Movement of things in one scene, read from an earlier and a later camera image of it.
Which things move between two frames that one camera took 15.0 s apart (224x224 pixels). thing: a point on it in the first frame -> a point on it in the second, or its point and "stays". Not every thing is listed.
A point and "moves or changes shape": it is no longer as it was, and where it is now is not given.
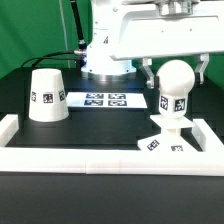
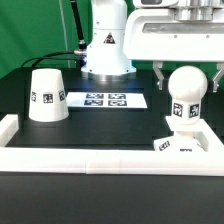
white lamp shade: [48, 99] stays
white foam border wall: [113, 161] stays
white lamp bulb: [174, 78] moves or changes shape
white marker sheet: [106, 100] stays
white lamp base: [170, 139] moves or changes shape
